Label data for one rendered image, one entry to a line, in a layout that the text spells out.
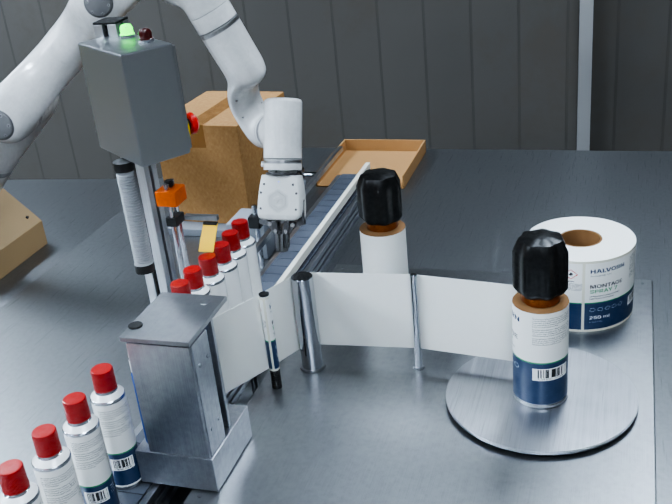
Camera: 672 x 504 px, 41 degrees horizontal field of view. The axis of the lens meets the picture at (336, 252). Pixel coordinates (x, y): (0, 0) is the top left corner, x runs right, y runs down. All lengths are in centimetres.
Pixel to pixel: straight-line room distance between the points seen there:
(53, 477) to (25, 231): 125
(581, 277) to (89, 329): 104
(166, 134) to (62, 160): 328
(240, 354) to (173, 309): 23
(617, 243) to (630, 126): 240
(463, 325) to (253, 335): 36
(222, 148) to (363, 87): 191
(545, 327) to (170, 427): 59
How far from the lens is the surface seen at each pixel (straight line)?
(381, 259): 172
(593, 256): 170
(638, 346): 171
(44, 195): 291
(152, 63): 152
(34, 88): 208
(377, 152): 284
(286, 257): 209
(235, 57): 191
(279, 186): 198
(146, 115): 153
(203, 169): 236
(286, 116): 196
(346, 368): 165
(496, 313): 154
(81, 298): 219
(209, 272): 166
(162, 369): 132
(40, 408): 182
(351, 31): 409
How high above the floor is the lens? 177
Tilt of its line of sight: 25 degrees down
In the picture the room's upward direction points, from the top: 6 degrees counter-clockwise
